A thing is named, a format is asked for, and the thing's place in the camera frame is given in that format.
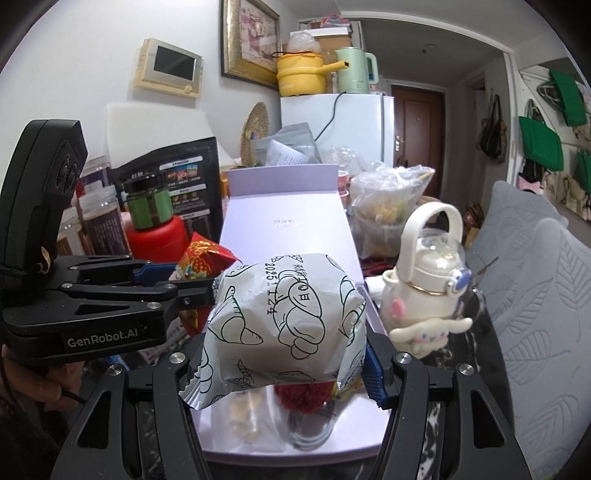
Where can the white fridge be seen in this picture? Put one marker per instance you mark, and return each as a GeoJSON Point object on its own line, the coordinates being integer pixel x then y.
{"type": "Point", "coordinates": [355, 124]}

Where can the person's left hand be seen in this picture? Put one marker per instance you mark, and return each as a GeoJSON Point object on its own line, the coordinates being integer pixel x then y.
{"type": "Point", "coordinates": [46, 383]}

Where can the green kettle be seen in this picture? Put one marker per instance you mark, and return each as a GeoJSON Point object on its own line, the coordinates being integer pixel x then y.
{"type": "Point", "coordinates": [353, 71]}

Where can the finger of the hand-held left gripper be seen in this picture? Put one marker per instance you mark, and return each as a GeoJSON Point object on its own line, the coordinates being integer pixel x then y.
{"type": "Point", "coordinates": [147, 273]}
{"type": "Point", "coordinates": [138, 295]}

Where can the dark hanging bag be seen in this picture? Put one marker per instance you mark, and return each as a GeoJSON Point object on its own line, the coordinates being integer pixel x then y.
{"type": "Point", "coordinates": [493, 134]}

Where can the person's left forearm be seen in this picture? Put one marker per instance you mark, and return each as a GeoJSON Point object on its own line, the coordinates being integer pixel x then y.
{"type": "Point", "coordinates": [23, 443]}

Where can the pink white cup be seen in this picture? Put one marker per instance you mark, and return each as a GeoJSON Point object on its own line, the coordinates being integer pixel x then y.
{"type": "Point", "coordinates": [342, 182]}

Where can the black snack pouch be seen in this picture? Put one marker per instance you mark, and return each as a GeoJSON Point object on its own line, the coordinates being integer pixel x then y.
{"type": "Point", "coordinates": [194, 184]}

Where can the red jar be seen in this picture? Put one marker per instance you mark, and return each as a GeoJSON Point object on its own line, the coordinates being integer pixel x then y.
{"type": "Point", "coordinates": [157, 240]}

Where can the red knit sock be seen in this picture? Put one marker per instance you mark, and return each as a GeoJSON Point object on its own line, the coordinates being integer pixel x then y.
{"type": "Point", "coordinates": [302, 397]}

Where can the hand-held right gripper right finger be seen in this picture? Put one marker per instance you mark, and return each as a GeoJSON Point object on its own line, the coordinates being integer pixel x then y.
{"type": "Point", "coordinates": [371, 374]}

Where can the cream plush water bottle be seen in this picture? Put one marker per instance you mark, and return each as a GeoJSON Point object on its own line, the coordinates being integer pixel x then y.
{"type": "Point", "coordinates": [429, 286]}

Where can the white croissant print bread packet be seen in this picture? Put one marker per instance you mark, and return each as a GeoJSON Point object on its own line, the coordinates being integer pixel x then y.
{"type": "Point", "coordinates": [277, 318]}

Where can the large brown cardboard box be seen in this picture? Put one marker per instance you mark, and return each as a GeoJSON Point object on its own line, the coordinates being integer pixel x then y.
{"type": "Point", "coordinates": [332, 41]}

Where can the red festive snack packet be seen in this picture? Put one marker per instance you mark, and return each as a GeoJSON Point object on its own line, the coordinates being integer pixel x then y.
{"type": "Point", "coordinates": [203, 254]}

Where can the wall intercom panel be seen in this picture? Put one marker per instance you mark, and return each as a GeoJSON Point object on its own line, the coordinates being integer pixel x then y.
{"type": "Point", "coordinates": [171, 64]}

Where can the lavender gift box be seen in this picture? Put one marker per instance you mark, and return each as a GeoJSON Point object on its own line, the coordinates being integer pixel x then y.
{"type": "Point", "coordinates": [286, 217]}

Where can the green tote bag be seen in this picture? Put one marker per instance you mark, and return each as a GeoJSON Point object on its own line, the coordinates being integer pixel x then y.
{"type": "Point", "coordinates": [570, 97]}
{"type": "Point", "coordinates": [540, 143]}
{"type": "Point", "coordinates": [584, 170]}

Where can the grey leaf pattern chair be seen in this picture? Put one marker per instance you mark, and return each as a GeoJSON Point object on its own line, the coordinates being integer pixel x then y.
{"type": "Point", "coordinates": [512, 217]}
{"type": "Point", "coordinates": [554, 323]}

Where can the framed picture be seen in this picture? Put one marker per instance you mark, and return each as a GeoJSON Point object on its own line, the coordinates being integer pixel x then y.
{"type": "Point", "coordinates": [249, 37]}

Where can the yellow pot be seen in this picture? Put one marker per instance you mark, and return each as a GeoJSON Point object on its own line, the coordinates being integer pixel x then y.
{"type": "Point", "coordinates": [300, 74]}

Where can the clear plastic bag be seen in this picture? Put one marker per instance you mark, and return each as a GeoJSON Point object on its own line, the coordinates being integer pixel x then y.
{"type": "Point", "coordinates": [302, 42]}

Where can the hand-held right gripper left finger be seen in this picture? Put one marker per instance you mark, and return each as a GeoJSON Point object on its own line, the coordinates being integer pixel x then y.
{"type": "Point", "coordinates": [171, 383]}

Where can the brown door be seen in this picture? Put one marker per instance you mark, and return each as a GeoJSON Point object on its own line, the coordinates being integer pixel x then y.
{"type": "Point", "coordinates": [420, 129]}

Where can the brown labelled jar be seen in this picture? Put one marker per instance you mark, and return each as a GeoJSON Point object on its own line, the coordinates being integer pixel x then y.
{"type": "Point", "coordinates": [101, 221]}

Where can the grey mailer bag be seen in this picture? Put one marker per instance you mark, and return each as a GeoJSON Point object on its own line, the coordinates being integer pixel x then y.
{"type": "Point", "coordinates": [295, 138]}

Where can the woven fan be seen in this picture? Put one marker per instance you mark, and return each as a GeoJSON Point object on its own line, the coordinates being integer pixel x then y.
{"type": "Point", "coordinates": [254, 129]}

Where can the green labelled jar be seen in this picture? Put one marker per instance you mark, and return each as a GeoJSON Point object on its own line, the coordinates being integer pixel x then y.
{"type": "Point", "coordinates": [147, 203]}

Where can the plastic bag of food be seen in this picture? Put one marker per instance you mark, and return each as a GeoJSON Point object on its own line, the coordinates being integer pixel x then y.
{"type": "Point", "coordinates": [388, 203]}

